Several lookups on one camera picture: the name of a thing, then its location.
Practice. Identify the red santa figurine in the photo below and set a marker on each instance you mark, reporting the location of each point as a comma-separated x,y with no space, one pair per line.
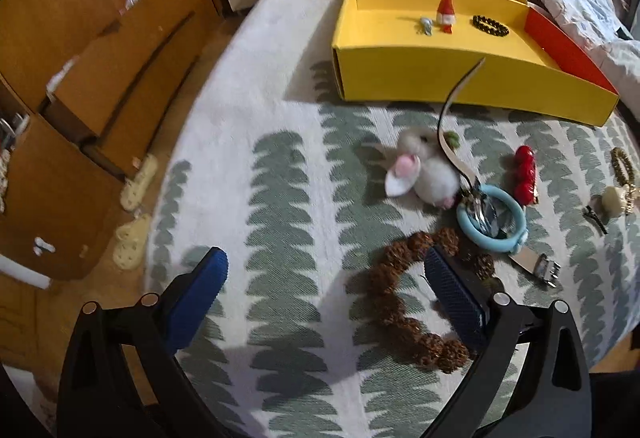
446,8

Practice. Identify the large cardboard box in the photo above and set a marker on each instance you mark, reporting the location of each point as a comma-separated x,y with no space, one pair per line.
125,83

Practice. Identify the white tube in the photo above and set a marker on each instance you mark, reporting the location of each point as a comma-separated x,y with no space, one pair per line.
22,272

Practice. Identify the black hair clip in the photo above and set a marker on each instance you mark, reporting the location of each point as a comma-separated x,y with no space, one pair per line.
592,213

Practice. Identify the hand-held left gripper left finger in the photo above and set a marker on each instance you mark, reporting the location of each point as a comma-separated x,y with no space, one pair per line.
200,288

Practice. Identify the yellow cardboard box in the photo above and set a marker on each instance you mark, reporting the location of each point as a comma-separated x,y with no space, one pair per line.
390,33

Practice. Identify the white plush mouse toy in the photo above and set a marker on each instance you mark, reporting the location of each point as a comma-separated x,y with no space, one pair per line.
435,178

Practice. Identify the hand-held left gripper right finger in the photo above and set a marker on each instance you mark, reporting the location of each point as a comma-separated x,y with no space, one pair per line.
452,298

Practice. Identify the red ball hair clip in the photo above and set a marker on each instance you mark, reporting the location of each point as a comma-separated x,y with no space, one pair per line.
525,168

